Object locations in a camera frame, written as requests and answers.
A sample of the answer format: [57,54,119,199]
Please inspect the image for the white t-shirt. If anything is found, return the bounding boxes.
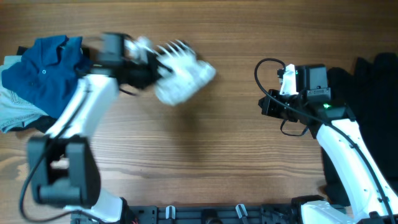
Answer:
[154,40,216,106]

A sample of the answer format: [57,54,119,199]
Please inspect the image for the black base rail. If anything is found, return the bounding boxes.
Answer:
[70,203,346,224]

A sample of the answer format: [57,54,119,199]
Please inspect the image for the light blue jeans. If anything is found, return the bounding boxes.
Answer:
[0,55,50,134]

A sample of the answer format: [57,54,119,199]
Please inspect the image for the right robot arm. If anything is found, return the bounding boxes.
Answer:
[259,64,397,223]

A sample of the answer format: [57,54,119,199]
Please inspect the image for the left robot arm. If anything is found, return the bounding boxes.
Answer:
[19,33,161,223]

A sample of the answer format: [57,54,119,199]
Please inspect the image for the black garment right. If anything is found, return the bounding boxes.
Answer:
[327,52,397,192]

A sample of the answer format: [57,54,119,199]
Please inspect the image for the blue polo shirt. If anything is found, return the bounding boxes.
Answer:
[2,35,91,118]

